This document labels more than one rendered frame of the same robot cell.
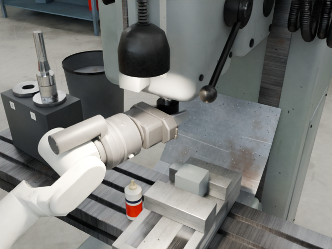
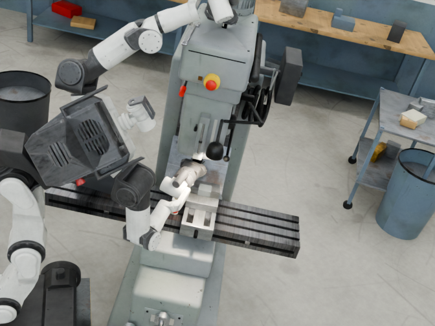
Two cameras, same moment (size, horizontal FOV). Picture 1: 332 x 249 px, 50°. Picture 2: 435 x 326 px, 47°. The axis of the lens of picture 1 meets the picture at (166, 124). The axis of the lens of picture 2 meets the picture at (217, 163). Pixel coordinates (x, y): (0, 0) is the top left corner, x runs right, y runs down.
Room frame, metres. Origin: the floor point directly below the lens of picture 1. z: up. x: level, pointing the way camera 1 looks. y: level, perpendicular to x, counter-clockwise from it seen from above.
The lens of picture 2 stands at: (-1.00, 0.93, 2.57)
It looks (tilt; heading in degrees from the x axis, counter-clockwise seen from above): 35 degrees down; 328
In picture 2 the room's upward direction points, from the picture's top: 13 degrees clockwise
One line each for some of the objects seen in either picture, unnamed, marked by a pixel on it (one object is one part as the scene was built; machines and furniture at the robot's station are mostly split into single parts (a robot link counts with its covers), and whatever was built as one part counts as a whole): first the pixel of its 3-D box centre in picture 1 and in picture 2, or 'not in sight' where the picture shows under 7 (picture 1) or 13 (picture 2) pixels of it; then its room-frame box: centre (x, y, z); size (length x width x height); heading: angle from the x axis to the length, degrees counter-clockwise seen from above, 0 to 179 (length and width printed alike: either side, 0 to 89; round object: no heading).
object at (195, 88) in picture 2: not in sight; (215, 71); (0.69, -0.03, 1.68); 0.34 x 0.24 x 0.10; 149
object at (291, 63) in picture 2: not in sight; (289, 76); (0.74, -0.45, 1.62); 0.20 x 0.09 x 0.21; 149
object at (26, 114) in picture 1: (44, 121); (101, 167); (0.92, 0.36, 1.06); 0.22 x 0.12 x 0.20; 52
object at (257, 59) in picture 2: not in sight; (256, 55); (0.61, -0.15, 1.79); 0.45 x 0.04 x 0.04; 149
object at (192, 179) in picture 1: (191, 183); (204, 192); (0.62, -0.06, 1.07); 0.06 x 0.05 x 0.06; 60
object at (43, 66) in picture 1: (41, 53); not in sight; (0.89, 0.32, 1.28); 0.03 x 0.03 x 0.11
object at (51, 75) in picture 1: (45, 74); not in sight; (0.89, 0.32, 1.22); 0.05 x 0.05 x 0.01
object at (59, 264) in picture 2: not in sight; (60, 277); (0.77, 0.58, 0.50); 0.20 x 0.05 x 0.20; 78
